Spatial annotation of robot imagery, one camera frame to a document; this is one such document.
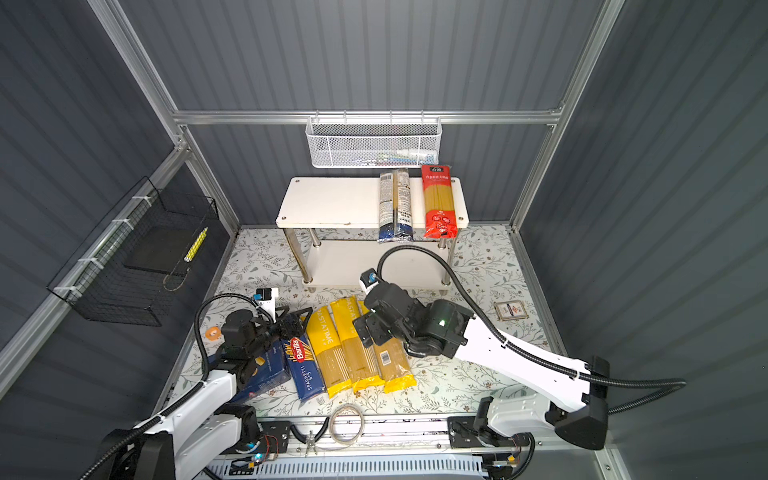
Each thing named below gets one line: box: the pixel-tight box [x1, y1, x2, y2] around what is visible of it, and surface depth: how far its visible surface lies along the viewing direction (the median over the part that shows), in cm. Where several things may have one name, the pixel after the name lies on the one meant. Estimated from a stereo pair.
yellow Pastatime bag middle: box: [330, 296, 385, 394], surface depth 86 cm
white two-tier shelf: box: [276, 177, 469, 289], surface depth 84 cm
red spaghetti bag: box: [421, 164, 458, 240], surface depth 76 cm
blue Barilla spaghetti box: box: [282, 334, 325, 400], surface depth 84 cm
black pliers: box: [290, 417, 330, 457], surface depth 75 cm
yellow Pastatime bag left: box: [306, 306, 352, 399], surface depth 86 cm
